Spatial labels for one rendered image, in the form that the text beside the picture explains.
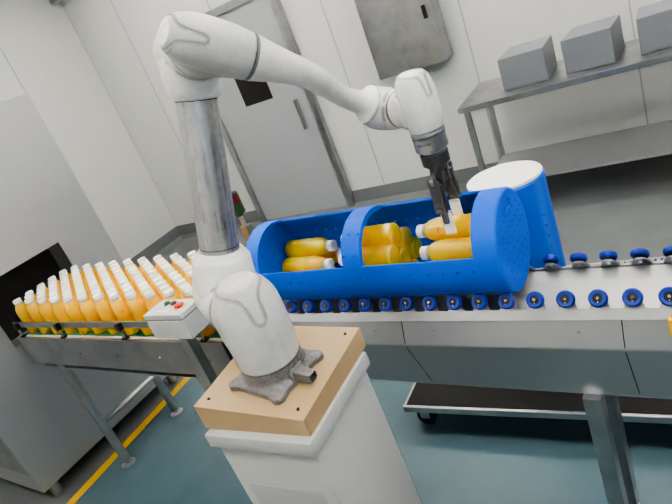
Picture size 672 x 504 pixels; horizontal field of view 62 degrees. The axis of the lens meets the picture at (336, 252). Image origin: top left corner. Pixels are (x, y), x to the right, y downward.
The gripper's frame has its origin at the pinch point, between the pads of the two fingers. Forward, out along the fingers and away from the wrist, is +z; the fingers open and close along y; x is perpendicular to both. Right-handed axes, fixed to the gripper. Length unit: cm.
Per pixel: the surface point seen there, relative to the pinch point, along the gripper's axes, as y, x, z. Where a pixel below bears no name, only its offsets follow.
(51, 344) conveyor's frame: 23, -214, 33
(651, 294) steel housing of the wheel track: 4, 46, 24
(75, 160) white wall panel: -219, -510, -19
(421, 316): 11.3, -13.2, 25.2
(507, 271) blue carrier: 10.6, 15.2, 11.8
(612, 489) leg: 9, 28, 89
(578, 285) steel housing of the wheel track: -1.8, 28.2, 24.6
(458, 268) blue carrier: 14.1, 4.1, 8.1
